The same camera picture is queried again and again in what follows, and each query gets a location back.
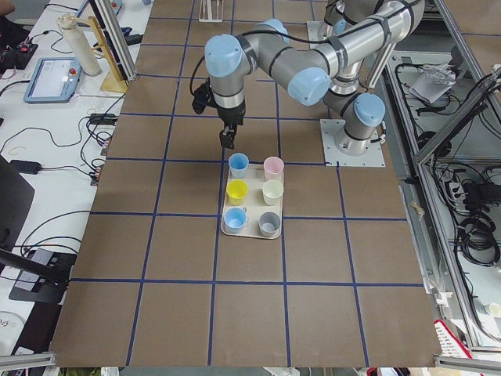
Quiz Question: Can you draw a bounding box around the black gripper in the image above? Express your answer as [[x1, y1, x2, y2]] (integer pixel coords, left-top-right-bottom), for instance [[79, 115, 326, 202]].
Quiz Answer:
[[216, 101, 246, 150]]

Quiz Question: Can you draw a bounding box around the grey ikea cup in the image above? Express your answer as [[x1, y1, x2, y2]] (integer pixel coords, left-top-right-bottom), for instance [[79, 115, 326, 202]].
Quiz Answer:
[[258, 211, 281, 237]]

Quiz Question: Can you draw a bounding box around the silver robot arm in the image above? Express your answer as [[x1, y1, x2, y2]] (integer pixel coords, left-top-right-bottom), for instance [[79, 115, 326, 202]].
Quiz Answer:
[[191, 1, 425, 156], [323, 0, 384, 37]]

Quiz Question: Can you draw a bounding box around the blue cup far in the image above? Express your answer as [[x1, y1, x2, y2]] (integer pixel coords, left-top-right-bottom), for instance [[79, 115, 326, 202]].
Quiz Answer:
[[228, 153, 249, 179]]

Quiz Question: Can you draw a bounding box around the blue cup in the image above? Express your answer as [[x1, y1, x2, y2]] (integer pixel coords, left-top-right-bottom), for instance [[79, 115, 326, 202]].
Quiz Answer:
[[228, 153, 249, 179], [222, 207, 248, 235]]

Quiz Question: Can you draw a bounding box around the yellow cup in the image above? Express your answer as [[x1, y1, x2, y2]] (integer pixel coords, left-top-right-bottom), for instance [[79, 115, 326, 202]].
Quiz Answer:
[[226, 179, 248, 206]]

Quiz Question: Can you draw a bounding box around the pink cup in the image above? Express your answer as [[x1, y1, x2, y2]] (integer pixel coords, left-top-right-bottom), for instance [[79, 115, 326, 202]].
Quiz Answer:
[[263, 156, 284, 181]]

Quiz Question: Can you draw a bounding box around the pale green cup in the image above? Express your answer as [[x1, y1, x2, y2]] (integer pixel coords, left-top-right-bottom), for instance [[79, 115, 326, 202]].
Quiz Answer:
[[262, 179, 284, 205]]

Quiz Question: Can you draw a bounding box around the blue cup near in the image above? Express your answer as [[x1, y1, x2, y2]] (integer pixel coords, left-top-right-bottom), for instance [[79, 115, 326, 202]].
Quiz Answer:
[[222, 207, 248, 235]]

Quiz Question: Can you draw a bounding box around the cream plastic tray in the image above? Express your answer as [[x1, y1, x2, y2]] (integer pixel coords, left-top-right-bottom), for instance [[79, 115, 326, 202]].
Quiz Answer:
[[221, 164, 283, 240]]

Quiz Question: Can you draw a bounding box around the wooden stand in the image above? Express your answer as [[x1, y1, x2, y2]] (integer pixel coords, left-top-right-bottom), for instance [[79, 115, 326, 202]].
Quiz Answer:
[[77, 16, 128, 93]]

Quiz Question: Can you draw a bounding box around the blue teach pendant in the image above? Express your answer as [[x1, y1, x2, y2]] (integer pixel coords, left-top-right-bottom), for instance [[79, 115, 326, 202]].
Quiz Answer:
[[23, 57, 81, 104]]

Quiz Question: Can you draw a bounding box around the white cylindrical bottle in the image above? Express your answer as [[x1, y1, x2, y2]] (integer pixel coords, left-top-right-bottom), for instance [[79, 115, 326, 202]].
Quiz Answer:
[[57, 13, 102, 77]]

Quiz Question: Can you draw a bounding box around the black power adapter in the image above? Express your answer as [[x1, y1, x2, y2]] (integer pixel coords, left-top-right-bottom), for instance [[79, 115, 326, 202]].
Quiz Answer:
[[9, 160, 42, 175]]

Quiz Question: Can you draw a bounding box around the crumpled white paper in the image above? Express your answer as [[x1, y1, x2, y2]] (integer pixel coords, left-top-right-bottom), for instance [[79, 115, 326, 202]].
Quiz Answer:
[[409, 63, 456, 104]]

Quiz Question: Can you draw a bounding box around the black monitor stand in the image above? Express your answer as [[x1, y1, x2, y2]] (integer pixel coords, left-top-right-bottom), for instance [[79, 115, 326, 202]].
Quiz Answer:
[[1, 158, 77, 304]]

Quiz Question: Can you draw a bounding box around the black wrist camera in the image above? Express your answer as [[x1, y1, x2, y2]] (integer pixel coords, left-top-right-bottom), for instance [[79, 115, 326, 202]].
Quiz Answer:
[[192, 81, 214, 114]]

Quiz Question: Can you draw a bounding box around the white wire cup rack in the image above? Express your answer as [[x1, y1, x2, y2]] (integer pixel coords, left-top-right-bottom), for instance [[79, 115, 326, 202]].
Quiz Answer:
[[198, 0, 224, 23]]

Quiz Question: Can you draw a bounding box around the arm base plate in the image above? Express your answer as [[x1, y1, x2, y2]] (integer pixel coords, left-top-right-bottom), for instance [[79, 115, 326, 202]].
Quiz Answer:
[[306, 21, 333, 49], [320, 119, 385, 168]]

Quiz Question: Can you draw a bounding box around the aluminium frame post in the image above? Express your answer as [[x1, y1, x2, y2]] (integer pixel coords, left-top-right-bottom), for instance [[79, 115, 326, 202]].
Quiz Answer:
[[89, 0, 137, 81]]

